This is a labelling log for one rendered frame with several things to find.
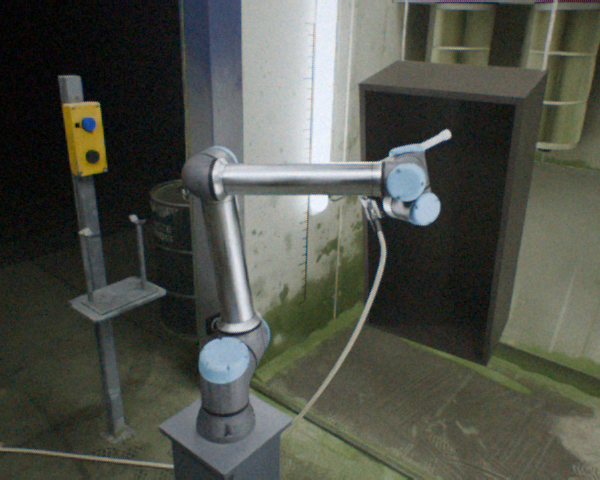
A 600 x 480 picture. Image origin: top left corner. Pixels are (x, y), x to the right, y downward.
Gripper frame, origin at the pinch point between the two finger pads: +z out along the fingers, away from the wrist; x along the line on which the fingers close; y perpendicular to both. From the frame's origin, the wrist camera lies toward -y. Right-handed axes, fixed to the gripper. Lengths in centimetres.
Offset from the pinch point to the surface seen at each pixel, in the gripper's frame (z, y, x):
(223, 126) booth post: 69, -30, -20
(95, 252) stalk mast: 67, -8, -91
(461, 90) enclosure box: -0.9, -13.6, 46.6
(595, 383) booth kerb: 24, 167, 92
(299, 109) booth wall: 94, -19, 23
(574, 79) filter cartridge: 53, 23, 151
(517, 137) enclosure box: -15, 6, 52
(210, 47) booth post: 61, -60, -13
